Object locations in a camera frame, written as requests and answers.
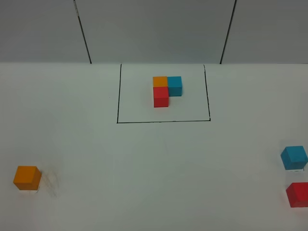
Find red template block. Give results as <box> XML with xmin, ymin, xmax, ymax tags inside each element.
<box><xmin>153</xmin><ymin>87</ymin><xmax>169</xmax><ymax>107</ymax></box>

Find blue template block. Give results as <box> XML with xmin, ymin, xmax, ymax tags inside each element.
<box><xmin>167</xmin><ymin>76</ymin><xmax>182</xmax><ymax>97</ymax></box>

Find orange template block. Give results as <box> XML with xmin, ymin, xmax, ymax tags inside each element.
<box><xmin>153</xmin><ymin>76</ymin><xmax>168</xmax><ymax>88</ymax></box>

